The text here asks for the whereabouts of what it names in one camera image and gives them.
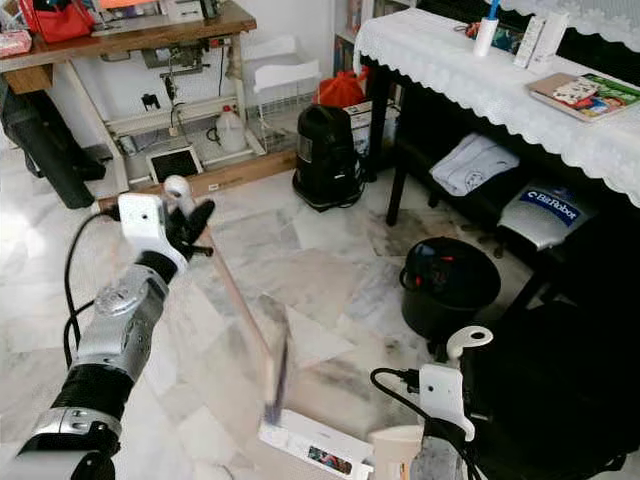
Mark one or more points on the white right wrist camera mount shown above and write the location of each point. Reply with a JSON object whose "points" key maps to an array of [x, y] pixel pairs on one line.
{"points": [[442, 395]]}

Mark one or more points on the wooden sewing machine table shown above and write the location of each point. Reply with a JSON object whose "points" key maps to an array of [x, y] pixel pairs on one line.
{"points": [[130, 38]]}

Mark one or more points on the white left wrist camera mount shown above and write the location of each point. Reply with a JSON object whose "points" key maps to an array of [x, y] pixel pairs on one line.
{"points": [[145, 222]]}

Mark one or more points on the red plastic bag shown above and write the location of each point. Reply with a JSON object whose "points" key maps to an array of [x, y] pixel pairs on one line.
{"points": [[340, 88]]}

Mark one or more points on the white folded garment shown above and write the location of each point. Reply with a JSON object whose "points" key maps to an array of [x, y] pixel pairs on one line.
{"points": [[473, 163]]}

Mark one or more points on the white framed black pedal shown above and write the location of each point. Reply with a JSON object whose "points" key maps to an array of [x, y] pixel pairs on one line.
{"points": [[174, 164]]}

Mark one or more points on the colourful picture book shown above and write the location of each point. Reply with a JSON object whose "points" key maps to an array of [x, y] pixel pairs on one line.
{"points": [[585, 97]]}

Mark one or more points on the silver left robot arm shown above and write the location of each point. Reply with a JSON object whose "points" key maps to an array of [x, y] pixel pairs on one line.
{"points": [[125, 325]]}

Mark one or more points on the black round bucket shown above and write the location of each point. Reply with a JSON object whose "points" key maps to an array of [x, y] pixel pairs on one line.
{"points": [[450, 285]]}

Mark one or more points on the white bottle with blue brush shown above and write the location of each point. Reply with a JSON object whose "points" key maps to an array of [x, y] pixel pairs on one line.
{"points": [[486, 37]]}

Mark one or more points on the black canister vacuum cleaner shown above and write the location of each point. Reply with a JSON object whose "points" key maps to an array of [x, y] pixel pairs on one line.
{"points": [[328, 155]]}

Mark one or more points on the beige sewing machine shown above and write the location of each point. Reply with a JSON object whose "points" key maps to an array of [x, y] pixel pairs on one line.
{"points": [[190, 8]]}

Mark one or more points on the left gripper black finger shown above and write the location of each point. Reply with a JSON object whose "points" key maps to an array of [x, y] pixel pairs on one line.
{"points": [[200, 222]]}

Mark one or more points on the small pink pack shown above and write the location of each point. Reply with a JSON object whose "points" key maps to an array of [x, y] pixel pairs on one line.
{"points": [[15, 43]]}

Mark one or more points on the black fabric bag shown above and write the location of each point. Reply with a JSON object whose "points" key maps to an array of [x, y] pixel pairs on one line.
{"points": [[45, 150]]}

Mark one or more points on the white remote control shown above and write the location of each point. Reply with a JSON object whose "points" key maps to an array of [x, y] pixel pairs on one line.
{"points": [[552, 40], [528, 42]]}

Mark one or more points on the narrow white lace cover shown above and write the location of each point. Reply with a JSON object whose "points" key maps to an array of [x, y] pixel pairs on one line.
{"points": [[580, 12]]}

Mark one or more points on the white plastic jug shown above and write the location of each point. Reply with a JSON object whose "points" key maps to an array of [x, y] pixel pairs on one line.
{"points": [[231, 132]]}

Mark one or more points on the broom with pale stick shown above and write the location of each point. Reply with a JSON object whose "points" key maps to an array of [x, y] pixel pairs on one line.
{"points": [[275, 380]]}

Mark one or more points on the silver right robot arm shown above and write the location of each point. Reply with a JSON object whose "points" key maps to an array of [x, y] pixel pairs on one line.
{"points": [[438, 460]]}

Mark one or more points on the grey sewing machine motor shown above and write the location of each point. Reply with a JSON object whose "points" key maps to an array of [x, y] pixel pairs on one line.
{"points": [[175, 58]]}

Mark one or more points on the black table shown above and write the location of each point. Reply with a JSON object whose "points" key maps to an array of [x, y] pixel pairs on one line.
{"points": [[415, 130]]}

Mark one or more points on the red handbag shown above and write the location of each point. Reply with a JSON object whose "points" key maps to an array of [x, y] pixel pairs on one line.
{"points": [[57, 20]]}

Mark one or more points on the white bookshelf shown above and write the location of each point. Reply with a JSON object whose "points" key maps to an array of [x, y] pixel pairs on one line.
{"points": [[350, 30]]}

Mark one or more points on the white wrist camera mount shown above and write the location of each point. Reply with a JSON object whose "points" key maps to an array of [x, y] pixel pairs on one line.
{"points": [[145, 222], [442, 395]]}

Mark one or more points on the flat white printed box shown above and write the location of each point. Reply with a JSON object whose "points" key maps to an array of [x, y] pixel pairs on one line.
{"points": [[305, 445]]}

